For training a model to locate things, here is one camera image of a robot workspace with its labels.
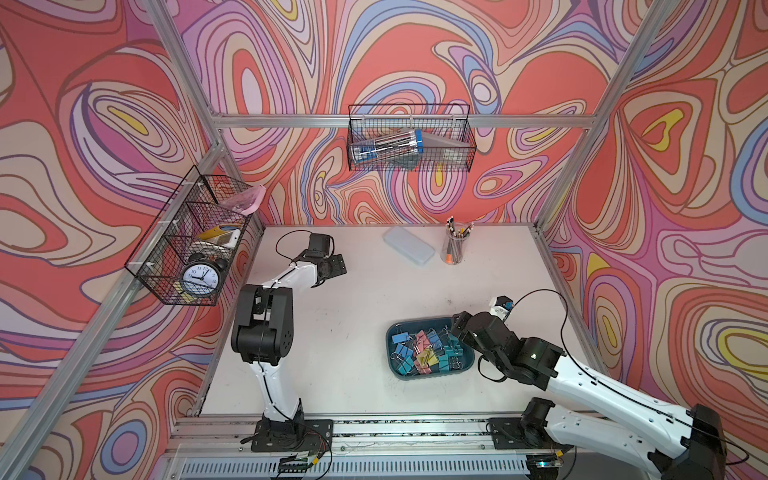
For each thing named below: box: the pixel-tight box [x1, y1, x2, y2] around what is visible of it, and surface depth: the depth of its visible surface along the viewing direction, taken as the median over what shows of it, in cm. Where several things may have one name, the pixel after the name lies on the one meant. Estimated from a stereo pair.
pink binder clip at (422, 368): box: [414, 360, 432, 375], surface depth 84 cm
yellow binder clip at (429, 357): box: [422, 348, 439, 367], surface depth 86 cm
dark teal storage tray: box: [386, 316, 475, 380], surface depth 87 cm
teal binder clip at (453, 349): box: [444, 333, 463, 357], surface depth 86 cm
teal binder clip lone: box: [398, 356, 414, 375], surface depth 84 cm
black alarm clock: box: [181, 252, 227, 297], surface depth 69 cm
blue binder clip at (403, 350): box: [395, 343, 414, 357], surface depth 88 cm
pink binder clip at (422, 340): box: [416, 330, 431, 351], surface depth 88 cm
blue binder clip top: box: [427, 331, 444, 350], surface depth 90 cm
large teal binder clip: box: [438, 354, 450, 372], surface depth 86 cm
